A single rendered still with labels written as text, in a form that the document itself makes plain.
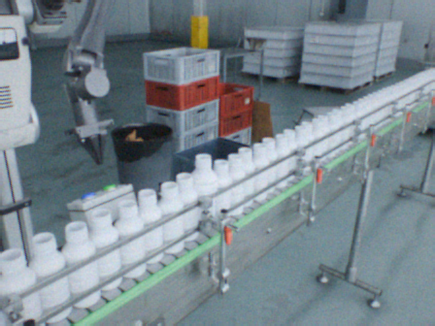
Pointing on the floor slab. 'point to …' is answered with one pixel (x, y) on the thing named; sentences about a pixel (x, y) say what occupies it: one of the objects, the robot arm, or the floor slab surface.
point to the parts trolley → (235, 63)
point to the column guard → (199, 32)
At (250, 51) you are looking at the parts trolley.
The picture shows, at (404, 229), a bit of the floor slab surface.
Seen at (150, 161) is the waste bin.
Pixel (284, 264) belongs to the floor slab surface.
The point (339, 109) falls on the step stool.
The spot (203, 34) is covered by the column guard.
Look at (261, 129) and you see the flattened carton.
